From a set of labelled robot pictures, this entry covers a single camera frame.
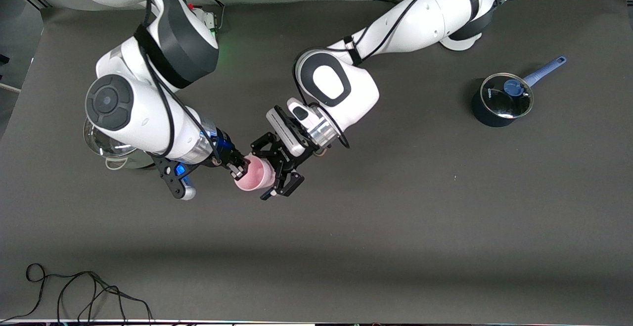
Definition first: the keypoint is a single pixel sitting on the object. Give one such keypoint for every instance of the pink cup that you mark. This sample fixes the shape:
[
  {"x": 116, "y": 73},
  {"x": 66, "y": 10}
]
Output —
[{"x": 257, "y": 175}]

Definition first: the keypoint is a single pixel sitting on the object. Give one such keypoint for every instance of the clear glass bowl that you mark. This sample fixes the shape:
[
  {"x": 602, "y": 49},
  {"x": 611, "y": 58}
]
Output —
[{"x": 99, "y": 143}]

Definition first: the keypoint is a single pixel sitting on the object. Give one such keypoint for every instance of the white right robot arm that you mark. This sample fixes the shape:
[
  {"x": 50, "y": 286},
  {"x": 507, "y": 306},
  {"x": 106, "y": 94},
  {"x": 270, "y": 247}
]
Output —
[{"x": 138, "y": 113}]

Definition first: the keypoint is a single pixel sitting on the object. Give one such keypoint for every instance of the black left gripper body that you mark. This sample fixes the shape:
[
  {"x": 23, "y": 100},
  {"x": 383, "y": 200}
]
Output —
[{"x": 283, "y": 157}]

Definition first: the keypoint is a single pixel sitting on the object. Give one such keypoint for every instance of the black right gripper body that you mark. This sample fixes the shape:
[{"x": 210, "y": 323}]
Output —
[{"x": 227, "y": 153}]

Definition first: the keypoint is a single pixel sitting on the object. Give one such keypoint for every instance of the glass saucepan lid, blue knob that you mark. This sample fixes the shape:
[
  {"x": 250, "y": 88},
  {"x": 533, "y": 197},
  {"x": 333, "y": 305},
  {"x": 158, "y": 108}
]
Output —
[{"x": 507, "y": 96}]

